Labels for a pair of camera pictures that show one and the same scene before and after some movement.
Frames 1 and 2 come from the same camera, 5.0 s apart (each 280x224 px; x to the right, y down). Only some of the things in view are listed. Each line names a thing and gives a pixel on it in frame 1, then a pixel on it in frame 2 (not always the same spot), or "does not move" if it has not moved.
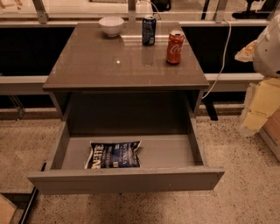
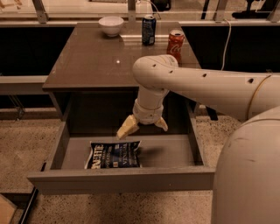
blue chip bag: x=108 y=155 does not move
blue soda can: x=149 y=31 does not move
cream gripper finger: x=247 y=52 to x=161 y=122
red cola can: x=175 y=45 does not move
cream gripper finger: x=262 y=98 to x=129 y=126
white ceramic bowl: x=111 y=25 does not move
